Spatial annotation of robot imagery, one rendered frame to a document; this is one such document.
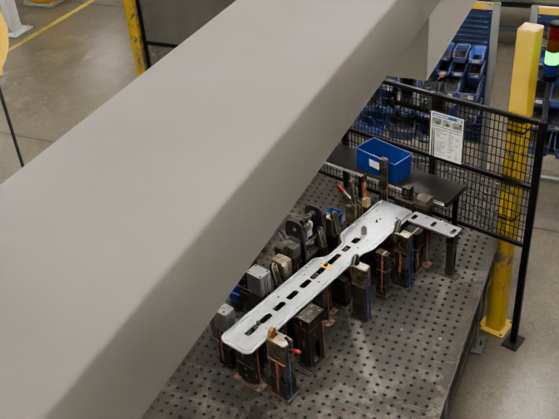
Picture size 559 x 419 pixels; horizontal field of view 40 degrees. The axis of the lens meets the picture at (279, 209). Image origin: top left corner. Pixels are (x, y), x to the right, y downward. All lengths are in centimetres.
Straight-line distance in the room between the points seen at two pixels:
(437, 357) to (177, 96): 357
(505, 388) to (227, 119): 446
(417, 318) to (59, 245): 386
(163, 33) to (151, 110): 619
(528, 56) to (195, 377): 228
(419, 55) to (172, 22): 587
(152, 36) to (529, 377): 397
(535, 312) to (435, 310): 126
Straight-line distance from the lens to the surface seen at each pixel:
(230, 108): 40
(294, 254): 401
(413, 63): 67
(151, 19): 661
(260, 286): 380
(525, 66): 412
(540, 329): 520
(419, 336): 404
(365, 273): 389
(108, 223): 33
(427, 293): 429
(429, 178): 460
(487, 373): 487
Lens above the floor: 351
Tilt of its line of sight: 35 degrees down
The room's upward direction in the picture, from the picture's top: 5 degrees counter-clockwise
